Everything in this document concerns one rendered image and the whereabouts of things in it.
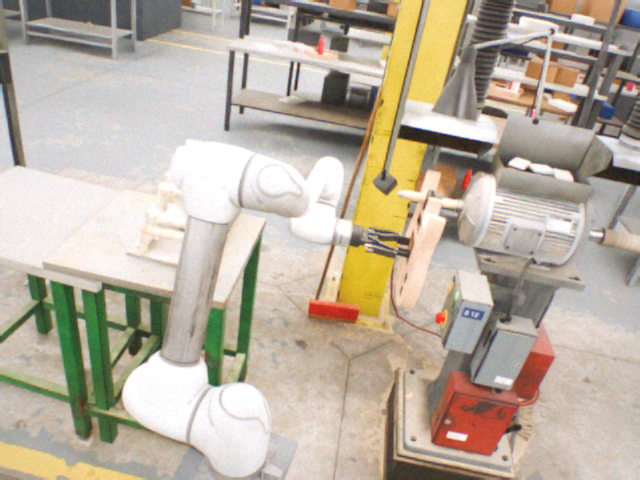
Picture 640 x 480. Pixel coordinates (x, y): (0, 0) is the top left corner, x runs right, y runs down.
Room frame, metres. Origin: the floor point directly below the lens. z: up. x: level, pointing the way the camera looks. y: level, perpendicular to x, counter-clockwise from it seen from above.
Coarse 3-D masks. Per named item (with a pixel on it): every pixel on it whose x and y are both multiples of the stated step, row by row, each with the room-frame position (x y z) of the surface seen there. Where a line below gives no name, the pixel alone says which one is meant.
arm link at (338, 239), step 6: (336, 222) 1.47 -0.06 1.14; (342, 222) 1.48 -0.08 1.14; (348, 222) 1.49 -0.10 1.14; (336, 228) 1.45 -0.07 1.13; (342, 228) 1.46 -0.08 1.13; (348, 228) 1.46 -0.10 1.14; (336, 234) 1.44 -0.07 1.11; (342, 234) 1.44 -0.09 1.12; (348, 234) 1.45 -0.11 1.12; (336, 240) 1.44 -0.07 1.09; (342, 240) 1.44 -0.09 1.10; (348, 240) 1.45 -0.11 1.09
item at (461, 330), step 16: (464, 272) 1.34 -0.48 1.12; (464, 288) 1.25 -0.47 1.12; (480, 288) 1.27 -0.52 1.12; (448, 304) 1.29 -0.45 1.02; (464, 304) 1.20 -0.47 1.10; (480, 304) 1.19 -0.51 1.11; (448, 320) 1.23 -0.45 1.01; (464, 320) 1.19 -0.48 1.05; (480, 320) 1.19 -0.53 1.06; (448, 336) 1.20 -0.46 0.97; (464, 336) 1.19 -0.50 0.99; (480, 336) 1.20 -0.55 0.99; (464, 352) 1.19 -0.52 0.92
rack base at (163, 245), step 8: (160, 240) 1.48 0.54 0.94; (168, 240) 1.49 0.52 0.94; (152, 248) 1.42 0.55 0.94; (160, 248) 1.43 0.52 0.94; (168, 248) 1.44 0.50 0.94; (176, 248) 1.45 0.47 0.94; (136, 256) 1.37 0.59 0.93; (144, 256) 1.37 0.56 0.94; (152, 256) 1.38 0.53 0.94; (160, 256) 1.38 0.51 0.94; (168, 256) 1.39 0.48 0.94; (176, 256) 1.40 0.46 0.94; (168, 264) 1.36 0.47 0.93; (176, 264) 1.36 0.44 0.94
